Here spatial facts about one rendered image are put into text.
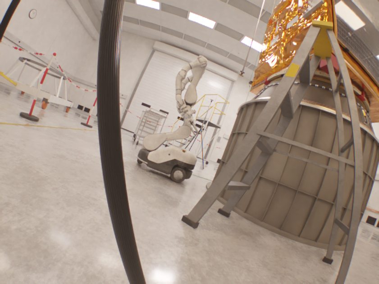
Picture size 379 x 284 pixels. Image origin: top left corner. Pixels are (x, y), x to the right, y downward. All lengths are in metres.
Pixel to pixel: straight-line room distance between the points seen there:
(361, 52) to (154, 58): 9.39
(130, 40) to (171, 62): 2.80
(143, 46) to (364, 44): 9.99
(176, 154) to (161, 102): 7.73
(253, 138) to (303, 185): 0.85
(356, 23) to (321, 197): 2.20
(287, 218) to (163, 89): 8.86
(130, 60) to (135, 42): 1.20
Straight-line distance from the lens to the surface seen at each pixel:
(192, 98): 2.16
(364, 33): 2.97
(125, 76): 10.24
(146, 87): 9.78
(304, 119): 1.78
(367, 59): 2.64
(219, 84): 10.23
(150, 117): 6.34
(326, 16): 2.39
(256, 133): 0.98
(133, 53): 10.71
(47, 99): 4.56
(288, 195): 1.68
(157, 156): 1.94
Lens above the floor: 0.42
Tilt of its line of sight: 1 degrees up
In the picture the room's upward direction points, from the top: 21 degrees clockwise
